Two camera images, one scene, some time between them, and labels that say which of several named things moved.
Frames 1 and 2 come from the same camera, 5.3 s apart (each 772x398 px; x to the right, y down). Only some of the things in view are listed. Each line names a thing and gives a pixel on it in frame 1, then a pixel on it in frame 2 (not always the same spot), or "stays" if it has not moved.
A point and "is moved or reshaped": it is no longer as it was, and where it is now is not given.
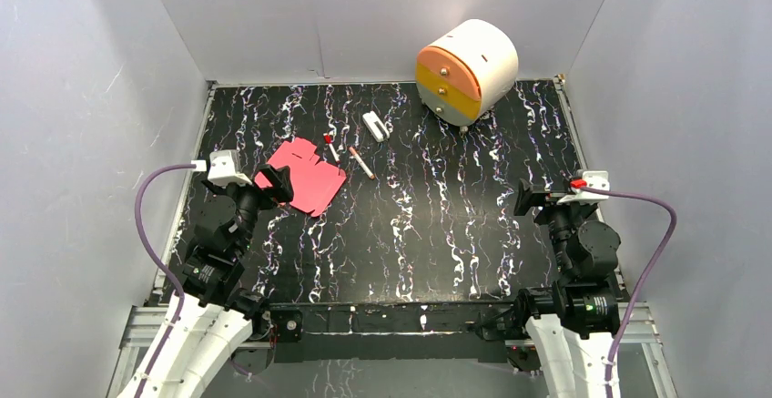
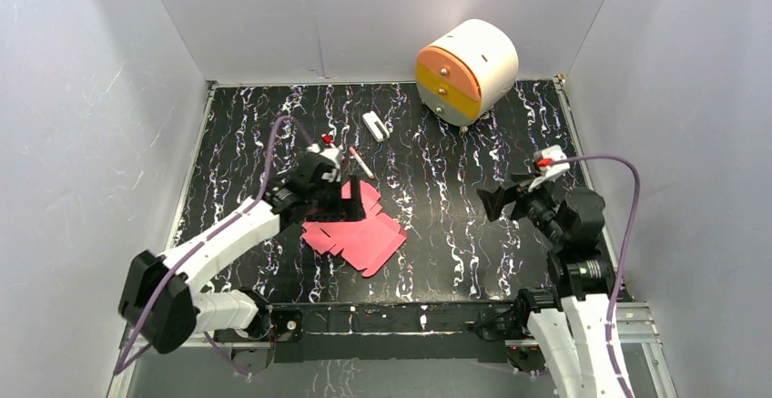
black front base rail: [390, 331] stays
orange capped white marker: [365, 168] stays
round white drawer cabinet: [466, 73] stays
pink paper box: [312, 182] is moved or reshaped
